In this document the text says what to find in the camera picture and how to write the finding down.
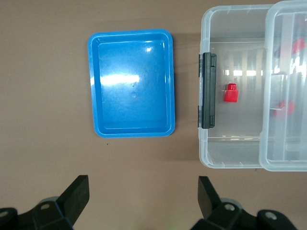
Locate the clear ribbed plastic lid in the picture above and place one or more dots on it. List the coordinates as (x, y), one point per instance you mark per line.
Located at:
(287, 148)

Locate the red toy block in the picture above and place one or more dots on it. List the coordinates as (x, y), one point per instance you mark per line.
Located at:
(298, 45)
(285, 109)
(230, 94)

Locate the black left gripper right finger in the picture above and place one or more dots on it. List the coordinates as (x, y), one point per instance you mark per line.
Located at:
(216, 206)

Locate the brown table cover sheet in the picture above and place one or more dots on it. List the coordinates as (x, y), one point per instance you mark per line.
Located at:
(43, 95)

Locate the blue plastic tray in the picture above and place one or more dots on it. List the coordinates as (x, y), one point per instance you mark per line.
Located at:
(134, 83)

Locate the black box latch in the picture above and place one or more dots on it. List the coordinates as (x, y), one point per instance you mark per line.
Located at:
(208, 91)

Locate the clear plastic storage box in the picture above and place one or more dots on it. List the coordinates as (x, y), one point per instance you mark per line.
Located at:
(230, 36)

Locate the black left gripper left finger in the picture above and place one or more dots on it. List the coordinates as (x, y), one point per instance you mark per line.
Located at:
(72, 198)

